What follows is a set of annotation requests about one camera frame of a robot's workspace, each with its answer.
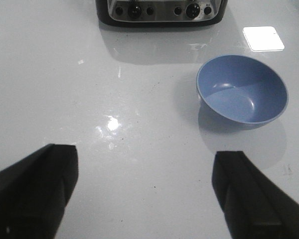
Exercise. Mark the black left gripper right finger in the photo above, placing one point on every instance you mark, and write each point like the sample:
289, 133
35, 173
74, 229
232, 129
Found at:
253, 206

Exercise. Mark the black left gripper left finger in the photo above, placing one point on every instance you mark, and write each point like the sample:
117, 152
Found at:
35, 191

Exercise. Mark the blue plastic bowl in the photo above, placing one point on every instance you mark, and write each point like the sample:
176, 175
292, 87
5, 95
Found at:
241, 91

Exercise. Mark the black and chrome toaster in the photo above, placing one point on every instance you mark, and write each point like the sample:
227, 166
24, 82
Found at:
160, 13

